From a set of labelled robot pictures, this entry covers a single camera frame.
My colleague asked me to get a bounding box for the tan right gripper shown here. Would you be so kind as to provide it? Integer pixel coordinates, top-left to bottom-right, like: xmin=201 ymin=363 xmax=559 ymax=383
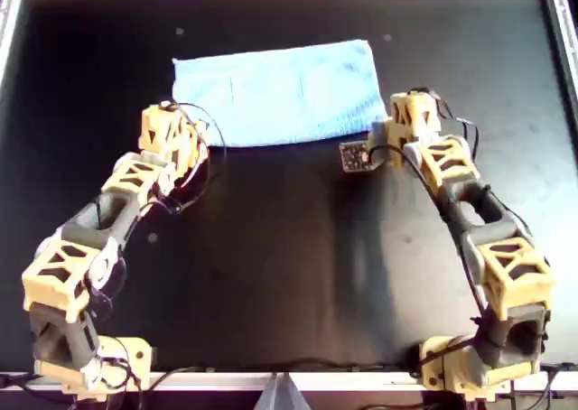
xmin=383 ymin=91 xmax=443 ymax=167

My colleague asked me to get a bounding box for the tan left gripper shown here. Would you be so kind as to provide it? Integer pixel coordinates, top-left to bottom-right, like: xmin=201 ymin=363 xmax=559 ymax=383
xmin=140 ymin=102 xmax=211 ymax=181

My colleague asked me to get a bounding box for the blue terry cloth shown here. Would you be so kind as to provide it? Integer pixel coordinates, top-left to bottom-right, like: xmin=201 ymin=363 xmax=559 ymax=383
xmin=172 ymin=39 xmax=390 ymax=148

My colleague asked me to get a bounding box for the grey right wrist camera bracket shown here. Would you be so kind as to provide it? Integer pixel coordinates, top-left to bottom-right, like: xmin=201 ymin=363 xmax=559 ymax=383
xmin=368 ymin=119 xmax=395 ymax=168

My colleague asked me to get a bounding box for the black left wrist camera cable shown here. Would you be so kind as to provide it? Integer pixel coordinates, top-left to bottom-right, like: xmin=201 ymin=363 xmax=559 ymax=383
xmin=153 ymin=101 xmax=227 ymax=215

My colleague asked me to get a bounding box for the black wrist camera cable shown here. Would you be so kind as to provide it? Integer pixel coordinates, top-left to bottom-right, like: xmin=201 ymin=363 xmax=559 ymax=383
xmin=366 ymin=144 xmax=487 ymax=339
xmin=153 ymin=101 xmax=227 ymax=215

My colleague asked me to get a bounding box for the right wrist camera circuit board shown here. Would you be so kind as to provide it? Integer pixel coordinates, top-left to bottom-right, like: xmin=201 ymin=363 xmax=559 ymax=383
xmin=339 ymin=141 xmax=379 ymax=174

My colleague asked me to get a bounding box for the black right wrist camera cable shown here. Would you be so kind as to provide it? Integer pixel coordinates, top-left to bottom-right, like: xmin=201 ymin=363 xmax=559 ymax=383
xmin=366 ymin=144 xmax=487 ymax=339

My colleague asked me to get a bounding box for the grey pointed camera stand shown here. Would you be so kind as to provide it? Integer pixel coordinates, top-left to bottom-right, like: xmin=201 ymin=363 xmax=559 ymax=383
xmin=255 ymin=373 xmax=312 ymax=410

